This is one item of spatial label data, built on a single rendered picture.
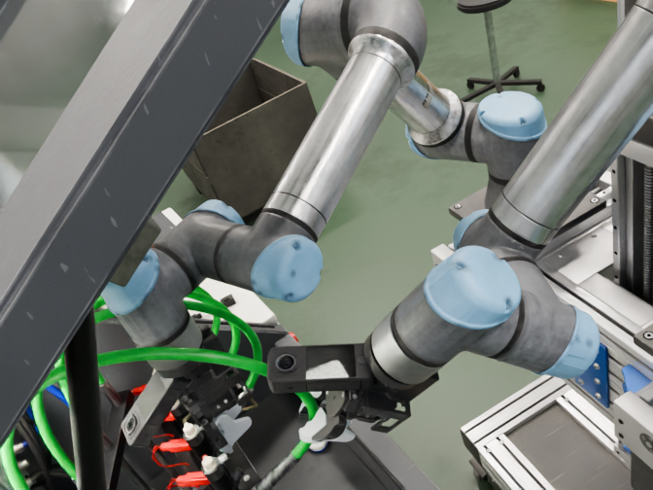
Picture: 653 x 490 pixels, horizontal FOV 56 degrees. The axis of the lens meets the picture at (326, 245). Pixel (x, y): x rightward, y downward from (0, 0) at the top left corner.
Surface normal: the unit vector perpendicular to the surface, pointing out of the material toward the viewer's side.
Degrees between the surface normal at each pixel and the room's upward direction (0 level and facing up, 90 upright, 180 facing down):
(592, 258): 0
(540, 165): 52
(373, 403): 45
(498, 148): 90
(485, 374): 0
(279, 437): 0
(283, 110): 90
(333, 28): 73
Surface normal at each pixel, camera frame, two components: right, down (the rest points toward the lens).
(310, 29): -0.63, 0.33
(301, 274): 0.77, 0.17
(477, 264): 0.46, -0.58
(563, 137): -0.77, -0.04
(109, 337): 0.52, 0.38
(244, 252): -0.55, -0.30
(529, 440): -0.29, -0.76
